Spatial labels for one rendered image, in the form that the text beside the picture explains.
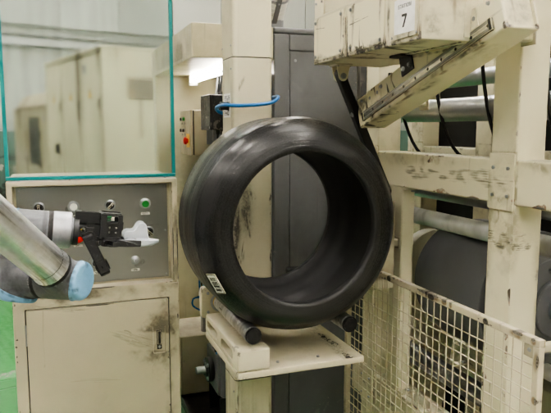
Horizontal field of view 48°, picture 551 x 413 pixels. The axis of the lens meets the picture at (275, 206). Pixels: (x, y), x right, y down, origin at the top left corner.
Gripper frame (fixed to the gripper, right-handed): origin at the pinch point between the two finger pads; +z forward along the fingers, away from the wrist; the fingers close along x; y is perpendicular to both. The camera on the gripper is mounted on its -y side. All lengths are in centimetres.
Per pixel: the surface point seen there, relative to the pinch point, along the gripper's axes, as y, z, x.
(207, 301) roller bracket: -21.5, 22.5, 24.2
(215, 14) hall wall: 272, 244, 994
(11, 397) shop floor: -120, -35, 187
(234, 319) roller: -20.2, 24.6, 1.7
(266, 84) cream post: 48, 35, 27
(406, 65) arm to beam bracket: 54, 63, -8
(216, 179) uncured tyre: 18.6, 12.2, -9.3
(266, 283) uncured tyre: -12.9, 38.2, 15.5
